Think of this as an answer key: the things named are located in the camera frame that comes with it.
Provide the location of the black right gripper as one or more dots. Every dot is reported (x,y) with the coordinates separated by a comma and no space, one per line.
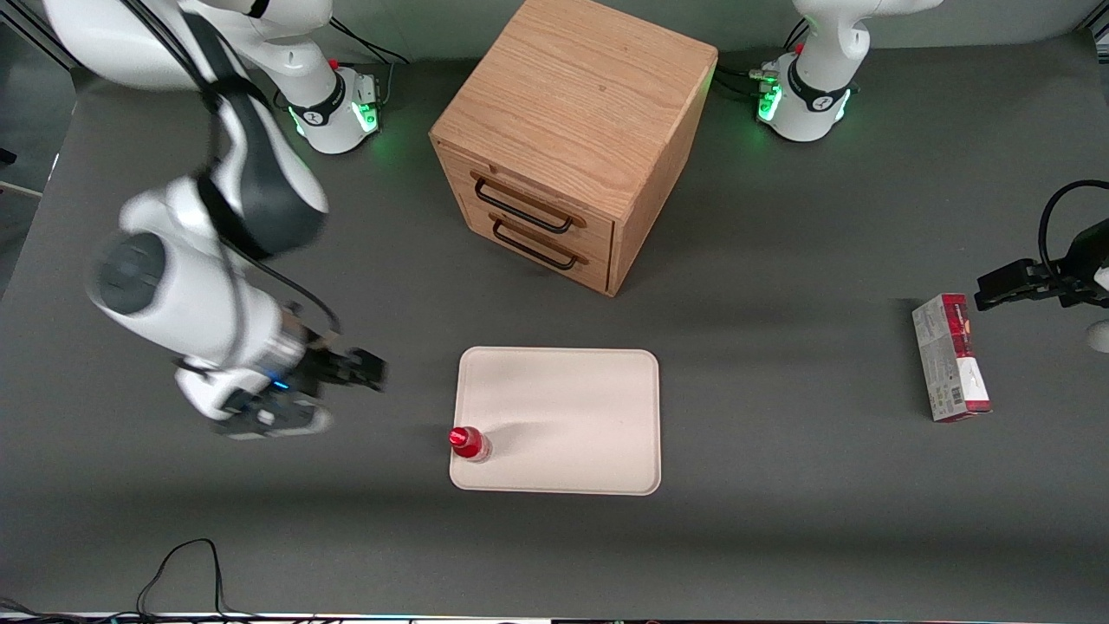
(327,367)

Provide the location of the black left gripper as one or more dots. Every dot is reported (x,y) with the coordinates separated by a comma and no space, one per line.
(1077,272)

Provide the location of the red-capped coke bottle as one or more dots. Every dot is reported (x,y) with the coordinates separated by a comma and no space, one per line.
(469,443)

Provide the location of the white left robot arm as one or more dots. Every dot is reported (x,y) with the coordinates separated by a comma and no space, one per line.
(819,78)

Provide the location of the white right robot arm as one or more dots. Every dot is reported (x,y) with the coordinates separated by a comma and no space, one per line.
(199,286)

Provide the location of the white rectangular tray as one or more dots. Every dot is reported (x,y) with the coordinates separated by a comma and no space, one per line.
(572,416)

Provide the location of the red plaid cardboard box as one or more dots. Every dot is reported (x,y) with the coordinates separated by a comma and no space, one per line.
(949,364)

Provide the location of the wooden drawer front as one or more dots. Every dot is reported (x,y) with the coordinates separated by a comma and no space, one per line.
(537,195)
(554,251)

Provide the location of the wooden drawer cabinet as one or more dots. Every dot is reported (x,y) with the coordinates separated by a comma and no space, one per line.
(572,95)

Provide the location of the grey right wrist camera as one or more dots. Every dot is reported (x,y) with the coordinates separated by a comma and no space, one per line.
(277,419)

